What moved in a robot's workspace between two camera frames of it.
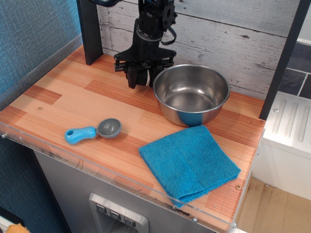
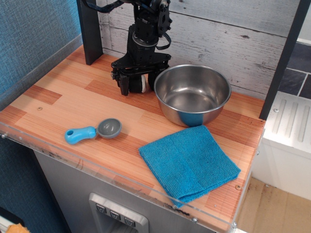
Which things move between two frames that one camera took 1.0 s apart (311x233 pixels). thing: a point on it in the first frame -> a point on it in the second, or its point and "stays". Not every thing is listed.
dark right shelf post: x=286 y=52 stays
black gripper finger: x=131 y=74 -> x=123 y=82
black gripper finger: x=153 y=73 stays
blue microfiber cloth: x=188 y=164 stays
